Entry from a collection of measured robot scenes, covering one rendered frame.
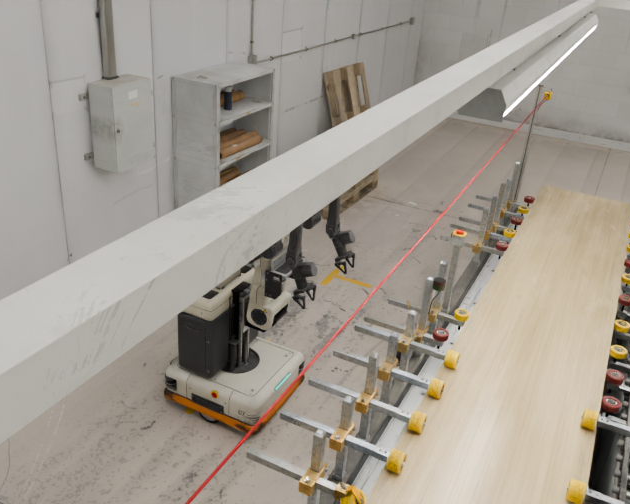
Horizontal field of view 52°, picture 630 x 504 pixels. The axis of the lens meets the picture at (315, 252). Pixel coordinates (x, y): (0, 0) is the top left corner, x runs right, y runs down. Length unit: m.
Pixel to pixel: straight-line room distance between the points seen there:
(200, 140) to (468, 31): 6.39
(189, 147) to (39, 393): 5.05
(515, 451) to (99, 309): 2.44
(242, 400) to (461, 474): 1.57
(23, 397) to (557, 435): 2.65
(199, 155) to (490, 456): 3.57
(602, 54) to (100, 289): 10.29
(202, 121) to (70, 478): 2.85
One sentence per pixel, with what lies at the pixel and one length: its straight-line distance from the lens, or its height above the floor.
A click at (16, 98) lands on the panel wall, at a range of 4.40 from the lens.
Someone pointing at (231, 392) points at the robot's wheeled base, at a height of 0.28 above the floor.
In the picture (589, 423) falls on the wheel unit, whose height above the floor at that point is 0.95.
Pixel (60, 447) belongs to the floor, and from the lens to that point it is 4.06.
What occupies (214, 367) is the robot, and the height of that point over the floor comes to 0.37.
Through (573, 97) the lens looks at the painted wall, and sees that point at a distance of 10.77.
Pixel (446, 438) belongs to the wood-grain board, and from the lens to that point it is 2.79.
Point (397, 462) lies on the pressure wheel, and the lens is 2.54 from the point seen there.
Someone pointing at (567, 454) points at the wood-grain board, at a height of 0.90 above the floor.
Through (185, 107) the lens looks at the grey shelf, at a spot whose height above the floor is 1.33.
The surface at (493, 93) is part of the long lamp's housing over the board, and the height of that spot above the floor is 2.37.
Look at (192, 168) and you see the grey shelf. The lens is 5.53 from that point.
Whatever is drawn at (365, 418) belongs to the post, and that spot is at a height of 0.84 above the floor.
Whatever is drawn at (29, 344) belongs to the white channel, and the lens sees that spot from 0.47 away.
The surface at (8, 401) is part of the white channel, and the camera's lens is 0.46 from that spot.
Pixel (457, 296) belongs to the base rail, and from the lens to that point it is 4.17.
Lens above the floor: 2.72
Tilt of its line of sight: 27 degrees down
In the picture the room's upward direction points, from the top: 5 degrees clockwise
